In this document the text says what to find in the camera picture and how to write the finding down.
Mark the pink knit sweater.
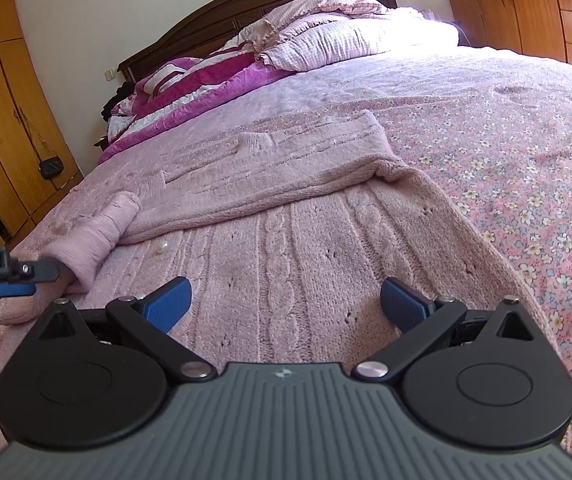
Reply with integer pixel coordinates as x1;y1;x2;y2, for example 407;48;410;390
0;110;572;396

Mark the dark clothes pile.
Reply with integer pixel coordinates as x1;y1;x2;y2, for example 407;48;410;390
101;81;139;123

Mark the pink ruffled quilt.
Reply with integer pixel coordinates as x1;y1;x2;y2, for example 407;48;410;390
211;0;391;61

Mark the wooden wardrobe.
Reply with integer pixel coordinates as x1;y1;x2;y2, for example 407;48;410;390
0;0;84;251

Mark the small black handbag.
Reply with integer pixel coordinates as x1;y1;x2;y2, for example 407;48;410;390
38;157;64;180

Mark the wooden dresser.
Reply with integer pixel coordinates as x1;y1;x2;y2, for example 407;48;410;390
443;0;572;73

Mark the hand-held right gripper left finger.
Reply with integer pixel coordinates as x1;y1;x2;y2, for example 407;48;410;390
33;276;217;381

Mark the pink checked pillow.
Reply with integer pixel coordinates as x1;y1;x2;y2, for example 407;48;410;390
258;7;461;73

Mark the pink floral bedspread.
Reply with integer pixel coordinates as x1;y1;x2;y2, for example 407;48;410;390
0;45;572;473

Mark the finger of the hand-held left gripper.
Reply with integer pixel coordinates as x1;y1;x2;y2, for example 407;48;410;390
0;282;37;298
8;257;61;284

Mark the magenta and white blanket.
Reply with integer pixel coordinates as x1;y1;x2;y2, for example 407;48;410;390
98;52;297;163

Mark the dark wooden headboard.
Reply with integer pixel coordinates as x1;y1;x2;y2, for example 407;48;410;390
116;0;399;83

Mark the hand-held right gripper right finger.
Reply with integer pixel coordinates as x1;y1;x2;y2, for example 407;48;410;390
353;277;541;381

